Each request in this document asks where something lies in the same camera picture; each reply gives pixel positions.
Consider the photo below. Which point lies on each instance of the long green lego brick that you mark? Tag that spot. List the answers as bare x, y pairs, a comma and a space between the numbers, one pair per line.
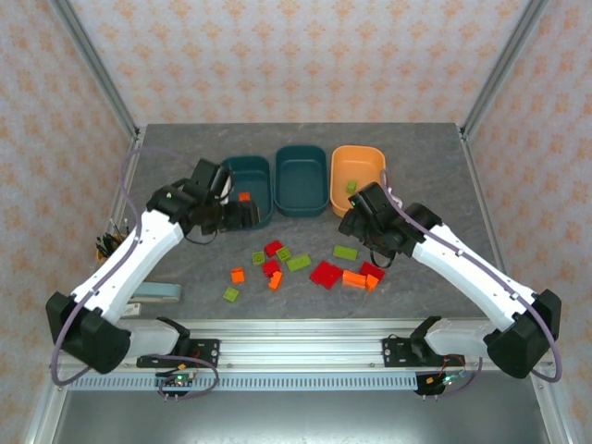
345, 253
299, 263

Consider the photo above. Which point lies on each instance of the long orange lego brick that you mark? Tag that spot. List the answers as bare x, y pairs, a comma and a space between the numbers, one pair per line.
353, 279

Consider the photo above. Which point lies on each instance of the long red lego brick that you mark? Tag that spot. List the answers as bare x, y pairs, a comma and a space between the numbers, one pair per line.
320, 272
332, 279

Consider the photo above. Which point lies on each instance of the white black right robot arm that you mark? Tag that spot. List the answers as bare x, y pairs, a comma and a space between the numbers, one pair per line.
481, 282

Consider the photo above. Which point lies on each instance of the teal plastic container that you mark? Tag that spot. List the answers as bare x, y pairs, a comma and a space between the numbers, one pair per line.
252, 171
300, 180

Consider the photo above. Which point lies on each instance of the orange plastic container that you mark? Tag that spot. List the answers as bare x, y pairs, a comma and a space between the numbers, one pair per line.
361, 162

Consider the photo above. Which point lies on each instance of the teal eraser block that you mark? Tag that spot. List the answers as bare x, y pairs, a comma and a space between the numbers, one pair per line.
159, 292

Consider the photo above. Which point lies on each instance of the black marker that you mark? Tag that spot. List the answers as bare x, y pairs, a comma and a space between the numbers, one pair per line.
112, 242
102, 245

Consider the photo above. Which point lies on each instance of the yellow pen cup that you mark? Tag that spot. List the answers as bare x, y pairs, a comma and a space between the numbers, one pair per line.
102, 256

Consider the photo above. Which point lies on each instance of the small white card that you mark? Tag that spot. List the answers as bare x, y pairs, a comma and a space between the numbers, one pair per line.
133, 310

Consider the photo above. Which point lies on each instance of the black controller board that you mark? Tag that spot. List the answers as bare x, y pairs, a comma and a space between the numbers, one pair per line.
178, 381
439, 381

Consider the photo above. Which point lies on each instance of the grey metal sheet panel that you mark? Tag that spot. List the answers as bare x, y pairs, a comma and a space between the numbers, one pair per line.
300, 416

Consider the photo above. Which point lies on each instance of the aluminium table side rail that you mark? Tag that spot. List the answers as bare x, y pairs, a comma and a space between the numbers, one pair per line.
478, 185
116, 203

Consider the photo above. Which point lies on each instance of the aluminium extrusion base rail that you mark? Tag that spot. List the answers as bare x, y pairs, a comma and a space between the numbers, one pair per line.
300, 344

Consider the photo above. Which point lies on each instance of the aluminium frame post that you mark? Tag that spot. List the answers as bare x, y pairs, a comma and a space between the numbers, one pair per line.
95, 65
505, 65

